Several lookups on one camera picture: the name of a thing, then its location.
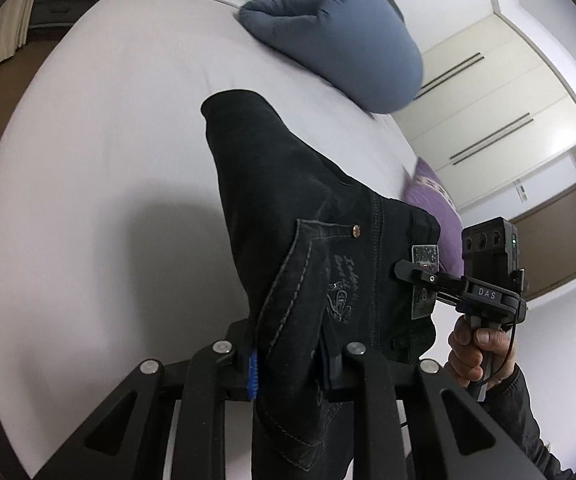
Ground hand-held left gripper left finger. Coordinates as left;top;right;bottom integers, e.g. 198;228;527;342
33;337;261;480

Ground black denim pants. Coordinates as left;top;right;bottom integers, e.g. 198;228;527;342
200;89;442;480

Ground blue pillow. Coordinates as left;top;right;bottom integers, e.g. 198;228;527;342
239;0;424;115

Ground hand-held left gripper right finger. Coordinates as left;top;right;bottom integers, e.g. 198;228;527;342
318;342;545;480

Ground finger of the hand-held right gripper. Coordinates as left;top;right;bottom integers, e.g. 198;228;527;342
394;260;466;297

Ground person's right hand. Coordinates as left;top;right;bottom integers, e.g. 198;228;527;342
448;317;520;392

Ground cream wardrobe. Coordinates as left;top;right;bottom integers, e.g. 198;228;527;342
393;12;576;211

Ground white bed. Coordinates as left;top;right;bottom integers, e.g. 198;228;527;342
0;0;465;480

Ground person's right forearm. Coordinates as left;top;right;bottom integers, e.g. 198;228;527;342
485;364;576;480

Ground black cable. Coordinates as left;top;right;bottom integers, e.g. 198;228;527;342
495;305;526;378

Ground purple cushion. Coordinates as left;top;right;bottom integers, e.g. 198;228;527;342
402;156;465;281

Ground brown wooden door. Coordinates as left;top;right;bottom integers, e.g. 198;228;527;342
510;182;576;304

